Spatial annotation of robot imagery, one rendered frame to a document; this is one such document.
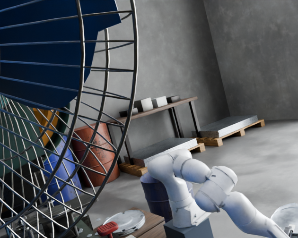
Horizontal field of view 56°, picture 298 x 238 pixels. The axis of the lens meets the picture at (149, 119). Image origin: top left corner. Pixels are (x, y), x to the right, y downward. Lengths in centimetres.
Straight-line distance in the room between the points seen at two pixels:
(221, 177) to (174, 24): 497
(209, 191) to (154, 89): 429
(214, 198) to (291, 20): 447
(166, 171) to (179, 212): 23
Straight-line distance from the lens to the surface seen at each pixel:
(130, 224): 194
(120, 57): 518
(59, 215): 128
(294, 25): 538
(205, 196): 122
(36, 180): 123
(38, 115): 166
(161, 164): 143
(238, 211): 123
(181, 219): 156
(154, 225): 192
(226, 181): 126
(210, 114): 618
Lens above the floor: 119
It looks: 6 degrees down
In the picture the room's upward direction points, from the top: 15 degrees counter-clockwise
